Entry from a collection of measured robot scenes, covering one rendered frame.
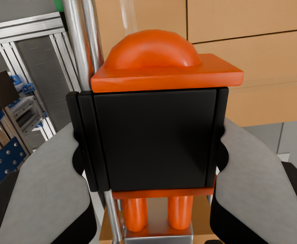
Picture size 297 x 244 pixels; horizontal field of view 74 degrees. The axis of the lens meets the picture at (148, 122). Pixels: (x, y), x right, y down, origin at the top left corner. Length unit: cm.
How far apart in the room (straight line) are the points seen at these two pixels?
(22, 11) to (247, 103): 133
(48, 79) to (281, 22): 115
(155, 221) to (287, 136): 183
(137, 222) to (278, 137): 181
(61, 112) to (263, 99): 112
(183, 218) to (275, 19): 82
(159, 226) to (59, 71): 113
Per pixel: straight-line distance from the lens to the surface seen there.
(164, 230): 20
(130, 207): 17
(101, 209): 124
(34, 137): 152
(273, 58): 95
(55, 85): 128
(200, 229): 77
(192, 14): 80
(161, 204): 21
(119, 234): 19
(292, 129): 197
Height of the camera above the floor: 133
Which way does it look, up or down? 61 degrees down
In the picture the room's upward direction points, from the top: 177 degrees clockwise
